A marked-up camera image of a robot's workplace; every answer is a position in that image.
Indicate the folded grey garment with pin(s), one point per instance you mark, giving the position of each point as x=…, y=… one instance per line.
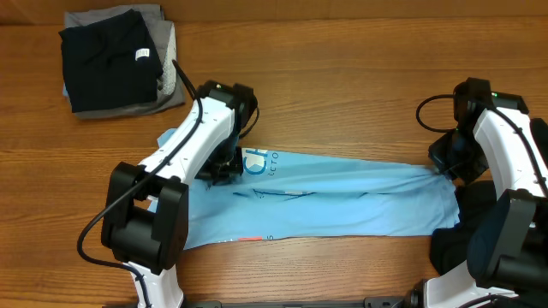
x=170, y=93

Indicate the folded black garment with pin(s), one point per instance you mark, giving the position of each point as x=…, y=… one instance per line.
x=110, y=64

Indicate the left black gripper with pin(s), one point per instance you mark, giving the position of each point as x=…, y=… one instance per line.
x=216, y=175

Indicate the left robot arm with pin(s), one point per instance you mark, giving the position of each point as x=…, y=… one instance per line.
x=148, y=230

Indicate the black crumpled garment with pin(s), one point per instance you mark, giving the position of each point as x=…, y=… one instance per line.
x=449, y=245

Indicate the light blue printed t-shirt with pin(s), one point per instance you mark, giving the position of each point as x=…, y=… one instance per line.
x=283, y=194

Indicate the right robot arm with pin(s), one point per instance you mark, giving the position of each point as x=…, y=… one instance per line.
x=497, y=255

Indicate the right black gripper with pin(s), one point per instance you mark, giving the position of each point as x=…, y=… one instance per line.
x=437, y=156

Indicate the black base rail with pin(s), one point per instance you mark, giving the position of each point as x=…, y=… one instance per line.
x=372, y=302

